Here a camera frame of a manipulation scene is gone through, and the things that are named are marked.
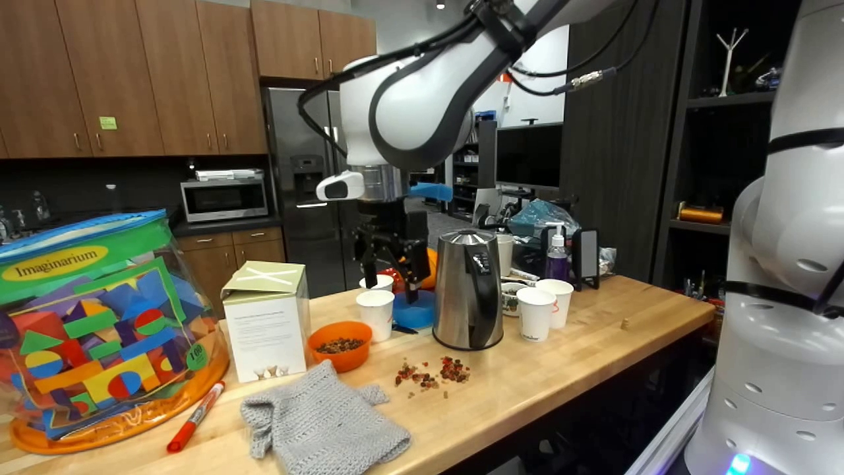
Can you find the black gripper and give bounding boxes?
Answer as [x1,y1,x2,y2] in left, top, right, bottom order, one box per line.
[353,200,431,303]

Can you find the stainless steel kettle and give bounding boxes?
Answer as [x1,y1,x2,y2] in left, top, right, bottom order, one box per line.
[434,229,505,352]

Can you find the orange bowl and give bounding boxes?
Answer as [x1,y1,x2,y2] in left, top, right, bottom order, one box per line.
[307,321,372,373]

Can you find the blue bowl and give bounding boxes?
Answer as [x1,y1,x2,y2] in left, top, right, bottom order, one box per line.
[394,290,439,331]

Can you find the white paper cup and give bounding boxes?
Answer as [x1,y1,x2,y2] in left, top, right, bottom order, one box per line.
[356,290,394,342]
[517,288,555,342]
[535,279,576,331]
[360,275,394,292]

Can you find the orange pumpkin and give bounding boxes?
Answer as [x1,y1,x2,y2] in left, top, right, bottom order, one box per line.
[420,249,439,290]

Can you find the scattered dried food bits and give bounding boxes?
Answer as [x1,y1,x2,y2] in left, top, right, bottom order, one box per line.
[394,357,471,390]

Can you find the white green carton box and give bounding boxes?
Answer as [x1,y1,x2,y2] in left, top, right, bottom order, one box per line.
[221,261,310,383]

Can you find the blue plastic bag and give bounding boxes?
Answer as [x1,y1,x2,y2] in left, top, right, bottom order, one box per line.
[506,197,581,237]

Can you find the purple spray bottle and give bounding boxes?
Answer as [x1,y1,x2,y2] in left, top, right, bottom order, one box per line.
[543,221,573,279]

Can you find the black refrigerator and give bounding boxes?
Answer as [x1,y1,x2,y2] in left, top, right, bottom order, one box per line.
[265,86,362,295]

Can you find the silver microwave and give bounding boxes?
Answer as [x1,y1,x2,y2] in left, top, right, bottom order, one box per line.
[180,180,269,224]

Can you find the grey knitted cloth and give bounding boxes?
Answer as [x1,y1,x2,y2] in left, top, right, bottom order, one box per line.
[241,361,413,475]

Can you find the black speaker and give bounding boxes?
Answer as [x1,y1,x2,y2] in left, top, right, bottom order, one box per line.
[576,229,598,288]

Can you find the red marker pen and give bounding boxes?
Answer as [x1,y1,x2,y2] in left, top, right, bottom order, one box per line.
[167,383,227,453]

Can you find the colourful foam blocks bag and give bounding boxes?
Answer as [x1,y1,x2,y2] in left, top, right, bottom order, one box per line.
[0,212,216,440]

